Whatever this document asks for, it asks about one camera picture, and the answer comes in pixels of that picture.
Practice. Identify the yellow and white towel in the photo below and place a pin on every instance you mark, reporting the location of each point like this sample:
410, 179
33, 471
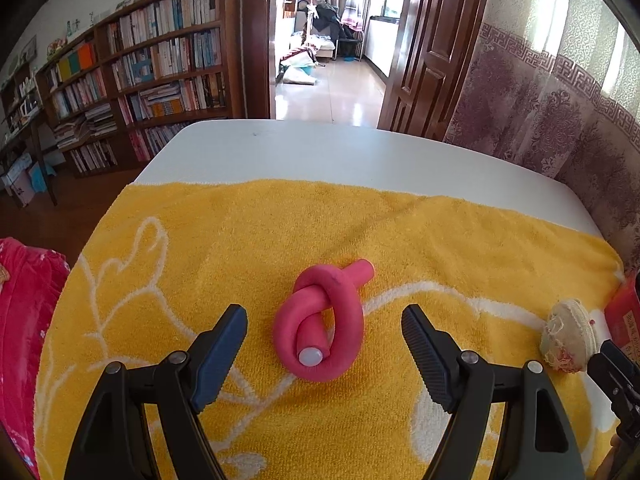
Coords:
250, 235

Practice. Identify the red cardboard box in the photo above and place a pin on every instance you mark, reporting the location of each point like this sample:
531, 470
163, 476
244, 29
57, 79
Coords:
625, 310

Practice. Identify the dark wooden shelf rack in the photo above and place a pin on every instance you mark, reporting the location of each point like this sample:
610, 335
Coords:
20, 125

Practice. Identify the striped hanging garment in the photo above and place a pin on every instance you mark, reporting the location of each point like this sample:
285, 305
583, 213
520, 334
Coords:
357, 0

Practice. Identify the cream and pink sock ball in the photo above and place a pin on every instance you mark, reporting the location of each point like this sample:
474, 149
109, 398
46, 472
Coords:
570, 335

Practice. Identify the dark wooden door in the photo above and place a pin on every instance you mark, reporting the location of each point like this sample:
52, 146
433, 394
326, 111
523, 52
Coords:
430, 50

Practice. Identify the dark clothes pile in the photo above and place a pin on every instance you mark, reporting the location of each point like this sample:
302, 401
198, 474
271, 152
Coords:
327, 17

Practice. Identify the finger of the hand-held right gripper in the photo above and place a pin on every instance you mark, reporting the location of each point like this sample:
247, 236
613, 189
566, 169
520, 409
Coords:
615, 375

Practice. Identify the wooden bookshelf with books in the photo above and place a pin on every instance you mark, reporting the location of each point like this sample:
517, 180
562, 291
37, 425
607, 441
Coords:
165, 60

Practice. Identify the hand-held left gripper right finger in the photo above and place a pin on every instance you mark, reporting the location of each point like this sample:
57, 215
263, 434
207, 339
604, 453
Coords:
425, 355

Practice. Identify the patterned purple curtain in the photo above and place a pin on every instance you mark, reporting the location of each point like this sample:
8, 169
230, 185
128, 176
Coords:
550, 85

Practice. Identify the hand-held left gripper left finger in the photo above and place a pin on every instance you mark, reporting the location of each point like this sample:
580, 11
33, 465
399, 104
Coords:
220, 355

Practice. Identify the white plastic bag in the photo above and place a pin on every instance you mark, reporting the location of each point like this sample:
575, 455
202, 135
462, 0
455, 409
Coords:
297, 74

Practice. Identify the knotted pink foam tube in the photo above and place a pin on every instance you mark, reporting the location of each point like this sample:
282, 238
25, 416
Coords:
345, 310

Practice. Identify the pink printed cloth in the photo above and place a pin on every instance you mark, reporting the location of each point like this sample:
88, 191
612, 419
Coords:
25, 335

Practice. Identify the wooden door frame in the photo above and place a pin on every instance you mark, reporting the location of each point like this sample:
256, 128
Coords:
255, 35

